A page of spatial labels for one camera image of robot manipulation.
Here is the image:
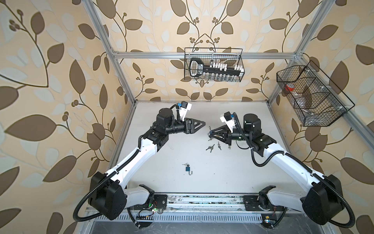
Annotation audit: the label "blue padlock with keys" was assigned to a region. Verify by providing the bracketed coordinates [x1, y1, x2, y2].
[208, 126, 212, 141]
[183, 163, 193, 176]

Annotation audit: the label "black wire basket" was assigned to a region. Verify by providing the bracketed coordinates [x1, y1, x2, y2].
[276, 60, 355, 127]
[184, 47, 245, 82]

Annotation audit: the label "black padlock silver keys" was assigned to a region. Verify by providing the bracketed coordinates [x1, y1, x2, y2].
[206, 144, 214, 152]

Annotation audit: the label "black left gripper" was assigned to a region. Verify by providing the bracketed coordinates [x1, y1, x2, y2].
[164, 115, 205, 136]

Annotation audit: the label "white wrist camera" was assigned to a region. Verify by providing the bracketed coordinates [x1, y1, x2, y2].
[176, 101, 192, 121]
[220, 112, 235, 133]

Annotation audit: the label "aluminium frame profile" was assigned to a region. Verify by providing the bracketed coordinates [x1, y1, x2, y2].
[81, 0, 374, 194]

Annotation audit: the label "red capped clear bottle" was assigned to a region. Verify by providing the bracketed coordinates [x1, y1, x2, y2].
[284, 83, 306, 103]

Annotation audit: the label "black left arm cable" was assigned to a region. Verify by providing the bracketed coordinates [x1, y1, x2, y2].
[72, 103, 180, 222]

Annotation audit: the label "black wire basket rear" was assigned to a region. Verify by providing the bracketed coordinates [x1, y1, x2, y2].
[184, 47, 245, 82]

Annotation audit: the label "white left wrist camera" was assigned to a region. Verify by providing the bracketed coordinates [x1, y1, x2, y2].
[176, 101, 192, 121]

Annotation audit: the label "black wire basket right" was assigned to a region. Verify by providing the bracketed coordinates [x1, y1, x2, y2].
[276, 60, 355, 127]

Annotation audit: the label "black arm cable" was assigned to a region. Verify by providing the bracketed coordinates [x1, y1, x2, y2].
[72, 103, 180, 222]
[232, 112, 356, 229]

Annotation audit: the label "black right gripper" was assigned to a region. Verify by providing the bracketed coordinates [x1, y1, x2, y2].
[210, 125, 251, 146]

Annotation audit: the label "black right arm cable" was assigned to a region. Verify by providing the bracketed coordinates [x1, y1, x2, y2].
[232, 112, 356, 229]

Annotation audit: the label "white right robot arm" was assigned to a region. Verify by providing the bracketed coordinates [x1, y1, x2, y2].
[208, 112, 355, 227]

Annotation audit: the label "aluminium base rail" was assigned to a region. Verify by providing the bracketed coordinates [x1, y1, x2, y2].
[119, 193, 305, 224]

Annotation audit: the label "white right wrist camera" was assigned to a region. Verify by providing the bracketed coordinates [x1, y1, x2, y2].
[220, 112, 235, 133]

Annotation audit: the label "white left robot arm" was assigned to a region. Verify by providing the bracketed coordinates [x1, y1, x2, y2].
[73, 104, 206, 221]

